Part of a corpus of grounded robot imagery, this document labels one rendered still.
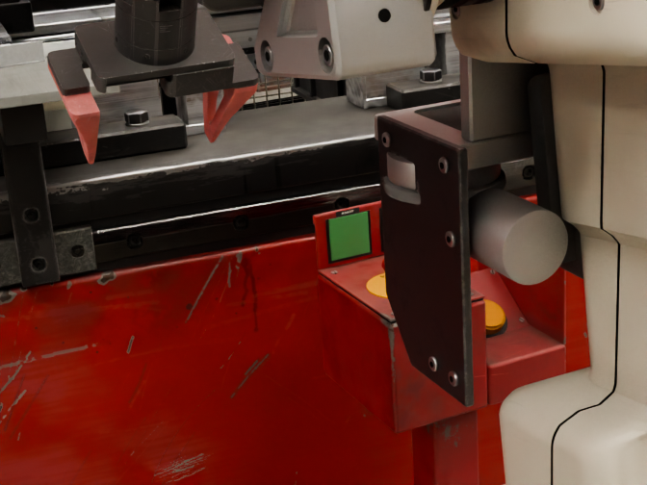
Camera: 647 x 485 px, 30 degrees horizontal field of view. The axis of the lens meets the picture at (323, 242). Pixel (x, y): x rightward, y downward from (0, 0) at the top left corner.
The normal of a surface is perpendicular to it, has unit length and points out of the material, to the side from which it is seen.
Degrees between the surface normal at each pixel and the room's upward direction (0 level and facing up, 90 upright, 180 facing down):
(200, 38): 27
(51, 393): 90
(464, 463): 90
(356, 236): 90
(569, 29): 90
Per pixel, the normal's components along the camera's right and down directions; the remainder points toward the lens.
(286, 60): -0.91, 0.20
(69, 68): 0.13, -0.71
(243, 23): 0.33, 0.30
